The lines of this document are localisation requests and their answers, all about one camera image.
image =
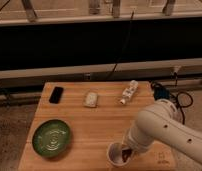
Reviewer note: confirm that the red-brown pepper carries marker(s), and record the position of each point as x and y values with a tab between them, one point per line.
126	154

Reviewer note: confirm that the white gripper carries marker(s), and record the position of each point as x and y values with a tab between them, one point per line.
130	143

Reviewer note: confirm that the black smartphone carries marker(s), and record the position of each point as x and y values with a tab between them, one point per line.
56	95

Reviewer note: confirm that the green ceramic plate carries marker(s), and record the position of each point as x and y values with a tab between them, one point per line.
51	138

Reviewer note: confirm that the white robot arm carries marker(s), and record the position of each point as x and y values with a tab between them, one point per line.
158	121

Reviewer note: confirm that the blue box on floor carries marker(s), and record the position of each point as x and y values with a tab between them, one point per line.
161	93

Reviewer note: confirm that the small white plastic bottle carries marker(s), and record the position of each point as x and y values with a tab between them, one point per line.
128	92

